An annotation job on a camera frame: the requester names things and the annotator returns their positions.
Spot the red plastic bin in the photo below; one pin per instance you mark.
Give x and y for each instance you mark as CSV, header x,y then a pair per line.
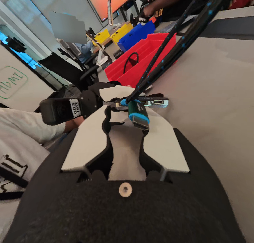
x,y
131,76

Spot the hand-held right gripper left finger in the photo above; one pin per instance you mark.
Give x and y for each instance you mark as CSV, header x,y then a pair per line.
x,y
85,147

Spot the person's left forearm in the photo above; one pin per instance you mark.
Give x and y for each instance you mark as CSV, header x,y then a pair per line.
x,y
73,124

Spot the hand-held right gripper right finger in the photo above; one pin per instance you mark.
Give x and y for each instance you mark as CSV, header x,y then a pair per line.
x,y
166,147

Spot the yellow plastic bin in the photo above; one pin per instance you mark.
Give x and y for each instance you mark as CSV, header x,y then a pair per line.
x,y
119,33

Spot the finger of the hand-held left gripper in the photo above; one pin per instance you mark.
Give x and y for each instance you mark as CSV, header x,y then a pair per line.
x,y
119,92
119,116

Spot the white paper sign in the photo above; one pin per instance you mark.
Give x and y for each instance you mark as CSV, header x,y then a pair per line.
x,y
16,84

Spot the blue plastic bin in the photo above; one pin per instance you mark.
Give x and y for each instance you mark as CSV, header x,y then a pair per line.
x,y
137,34

